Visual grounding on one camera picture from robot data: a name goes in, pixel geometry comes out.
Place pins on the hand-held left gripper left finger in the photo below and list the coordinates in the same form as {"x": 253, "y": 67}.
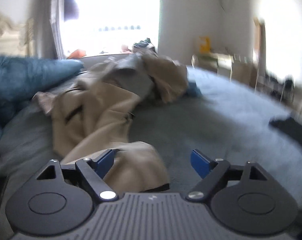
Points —
{"x": 104, "y": 161}

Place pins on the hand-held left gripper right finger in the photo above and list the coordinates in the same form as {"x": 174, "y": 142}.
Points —
{"x": 199, "y": 162}

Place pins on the beige zip jacket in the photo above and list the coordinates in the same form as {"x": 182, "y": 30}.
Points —
{"x": 96, "y": 120}

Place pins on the grey-blue bed blanket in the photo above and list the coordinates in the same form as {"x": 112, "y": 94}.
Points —
{"x": 191, "y": 125}

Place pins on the small teal cloth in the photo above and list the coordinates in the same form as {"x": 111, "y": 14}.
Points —
{"x": 193, "y": 88}

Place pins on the tan crumpled garment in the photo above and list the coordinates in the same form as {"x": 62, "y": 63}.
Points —
{"x": 166, "y": 80}

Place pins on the grey crumpled garment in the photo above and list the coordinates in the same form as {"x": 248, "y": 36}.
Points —
{"x": 133, "y": 75}

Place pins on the black folded garment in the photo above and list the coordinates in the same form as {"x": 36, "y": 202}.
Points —
{"x": 291, "y": 130}

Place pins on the cream desk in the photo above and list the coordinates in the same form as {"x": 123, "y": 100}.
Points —
{"x": 226, "y": 62}

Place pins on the orange object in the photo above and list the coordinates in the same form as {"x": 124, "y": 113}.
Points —
{"x": 77, "y": 53}

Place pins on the yellow box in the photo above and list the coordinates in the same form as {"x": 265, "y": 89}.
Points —
{"x": 204, "y": 44}

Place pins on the dark windowsill clutter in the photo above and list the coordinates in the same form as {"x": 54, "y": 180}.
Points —
{"x": 143, "y": 45}

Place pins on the tall cardboard box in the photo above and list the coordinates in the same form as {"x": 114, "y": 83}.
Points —
{"x": 260, "y": 40}

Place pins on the bright window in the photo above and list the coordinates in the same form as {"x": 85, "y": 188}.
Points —
{"x": 108, "y": 12}

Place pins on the grey curtain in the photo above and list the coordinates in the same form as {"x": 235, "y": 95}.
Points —
{"x": 55, "y": 17}

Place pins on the cream carved headboard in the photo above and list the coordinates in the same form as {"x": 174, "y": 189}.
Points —
{"x": 8, "y": 32}

